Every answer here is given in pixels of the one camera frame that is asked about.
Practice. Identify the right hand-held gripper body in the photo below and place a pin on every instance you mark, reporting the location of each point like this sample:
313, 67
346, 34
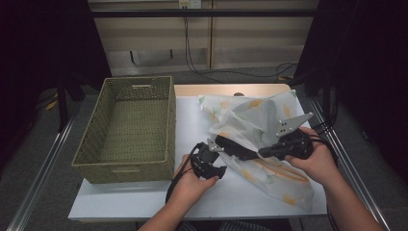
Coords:
295, 146

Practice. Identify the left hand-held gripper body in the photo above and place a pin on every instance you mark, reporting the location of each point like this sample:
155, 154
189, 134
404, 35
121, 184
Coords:
207, 160

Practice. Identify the dark cloth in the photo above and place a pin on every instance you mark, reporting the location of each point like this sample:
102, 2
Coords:
237, 149

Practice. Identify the white leaf-print laundry bag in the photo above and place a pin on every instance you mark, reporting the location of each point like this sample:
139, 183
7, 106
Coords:
250, 118

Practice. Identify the green woven basket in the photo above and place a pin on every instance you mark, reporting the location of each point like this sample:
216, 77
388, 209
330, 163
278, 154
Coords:
134, 128

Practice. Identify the person's right hand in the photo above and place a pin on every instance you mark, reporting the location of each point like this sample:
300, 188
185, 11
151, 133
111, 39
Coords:
320, 163

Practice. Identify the person's left hand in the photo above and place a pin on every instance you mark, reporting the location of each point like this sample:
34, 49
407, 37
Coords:
191, 187

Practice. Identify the white table cover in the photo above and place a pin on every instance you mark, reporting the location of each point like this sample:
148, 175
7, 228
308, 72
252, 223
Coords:
189, 128

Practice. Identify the person's striped clothing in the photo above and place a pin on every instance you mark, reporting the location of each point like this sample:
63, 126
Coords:
243, 226

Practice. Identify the black metal stand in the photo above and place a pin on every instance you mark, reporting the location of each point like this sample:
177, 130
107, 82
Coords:
62, 102

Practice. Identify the yellow floor tape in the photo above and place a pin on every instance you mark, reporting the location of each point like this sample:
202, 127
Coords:
51, 105

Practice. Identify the white wall socket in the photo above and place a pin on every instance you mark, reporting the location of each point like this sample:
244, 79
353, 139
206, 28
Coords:
190, 3

